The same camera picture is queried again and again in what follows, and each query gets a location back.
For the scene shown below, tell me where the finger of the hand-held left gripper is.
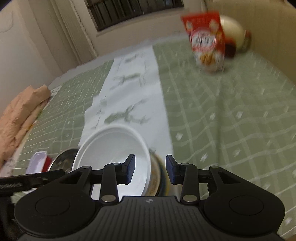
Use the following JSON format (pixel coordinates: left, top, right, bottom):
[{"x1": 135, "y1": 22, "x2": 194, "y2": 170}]
[{"x1": 0, "y1": 169, "x2": 66, "y2": 184}]

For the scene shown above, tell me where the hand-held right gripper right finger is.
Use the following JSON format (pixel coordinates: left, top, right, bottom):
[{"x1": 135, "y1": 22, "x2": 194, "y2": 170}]
[{"x1": 165, "y1": 155, "x2": 252, "y2": 204}]

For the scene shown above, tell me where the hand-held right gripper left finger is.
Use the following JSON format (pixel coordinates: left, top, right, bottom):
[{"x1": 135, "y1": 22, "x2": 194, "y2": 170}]
[{"x1": 46, "y1": 154, "x2": 136, "y2": 204}]

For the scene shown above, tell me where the red rectangular dish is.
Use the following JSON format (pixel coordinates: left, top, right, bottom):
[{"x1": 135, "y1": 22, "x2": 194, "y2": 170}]
[{"x1": 25, "y1": 151, "x2": 55, "y2": 174}]

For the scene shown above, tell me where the cream bowl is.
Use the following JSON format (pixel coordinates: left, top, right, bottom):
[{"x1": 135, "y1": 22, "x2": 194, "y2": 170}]
[{"x1": 143, "y1": 149, "x2": 162, "y2": 197}]

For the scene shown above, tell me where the white floral bowl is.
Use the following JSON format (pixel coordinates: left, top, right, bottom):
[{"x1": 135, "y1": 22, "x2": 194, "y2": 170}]
[{"x1": 72, "y1": 125, "x2": 152, "y2": 202}]

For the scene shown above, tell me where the stainless steel bowl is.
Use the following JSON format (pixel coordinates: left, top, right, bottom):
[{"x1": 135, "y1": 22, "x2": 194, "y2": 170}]
[{"x1": 47, "y1": 148, "x2": 80, "y2": 174}]

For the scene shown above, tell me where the peach quilt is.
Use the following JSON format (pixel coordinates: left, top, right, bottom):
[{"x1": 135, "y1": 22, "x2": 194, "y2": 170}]
[{"x1": 0, "y1": 85, "x2": 51, "y2": 165}]

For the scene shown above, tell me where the white deer print paper runner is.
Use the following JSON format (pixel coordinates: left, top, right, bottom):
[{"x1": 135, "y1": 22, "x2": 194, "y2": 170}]
[{"x1": 80, "y1": 45, "x2": 174, "y2": 197}]

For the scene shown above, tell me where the green checkered bed sheet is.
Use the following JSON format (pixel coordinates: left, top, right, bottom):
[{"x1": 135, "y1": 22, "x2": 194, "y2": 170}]
[{"x1": 0, "y1": 35, "x2": 296, "y2": 239}]

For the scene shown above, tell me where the red cereal bag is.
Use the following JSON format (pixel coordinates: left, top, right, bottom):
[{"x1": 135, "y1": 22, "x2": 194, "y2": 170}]
[{"x1": 180, "y1": 10, "x2": 226, "y2": 73}]

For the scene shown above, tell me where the white curtain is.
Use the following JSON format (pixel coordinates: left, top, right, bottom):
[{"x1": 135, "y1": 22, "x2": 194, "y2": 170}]
[{"x1": 53, "y1": 0, "x2": 100, "y2": 65}]

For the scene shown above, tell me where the cream round plush toy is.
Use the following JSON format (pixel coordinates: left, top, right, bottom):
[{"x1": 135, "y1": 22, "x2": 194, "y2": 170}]
[{"x1": 218, "y1": 14, "x2": 252, "y2": 58}]

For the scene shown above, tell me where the dark barred window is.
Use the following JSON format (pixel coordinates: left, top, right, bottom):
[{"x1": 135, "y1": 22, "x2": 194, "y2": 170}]
[{"x1": 85, "y1": 0, "x2": 185, "y2": 32}]

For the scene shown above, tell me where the beige headboard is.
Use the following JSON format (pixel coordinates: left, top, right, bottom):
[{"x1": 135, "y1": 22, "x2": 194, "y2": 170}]
[{"x1": 203, "y1": 0, "x2": 296, "y2": 77}]

